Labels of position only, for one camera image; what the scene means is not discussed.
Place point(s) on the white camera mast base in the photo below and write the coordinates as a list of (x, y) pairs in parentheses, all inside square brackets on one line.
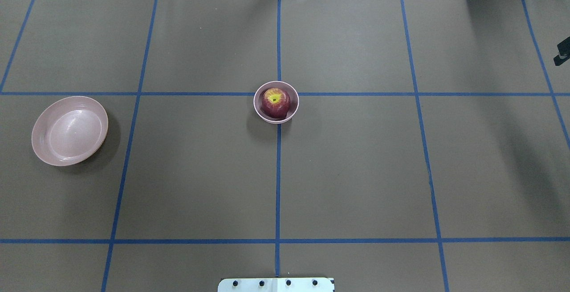
[(295, 284)]

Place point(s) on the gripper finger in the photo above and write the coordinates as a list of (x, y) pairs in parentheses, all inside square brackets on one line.
[(563, 52)]

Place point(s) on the pink bowl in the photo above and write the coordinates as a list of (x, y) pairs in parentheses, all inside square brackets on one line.
[(294, 96)]

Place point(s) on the red apple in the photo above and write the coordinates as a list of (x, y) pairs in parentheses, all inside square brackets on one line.
[(275, 103)]

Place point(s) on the pink plate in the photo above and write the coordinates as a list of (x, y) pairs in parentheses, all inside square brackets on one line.
[(69, 131)]

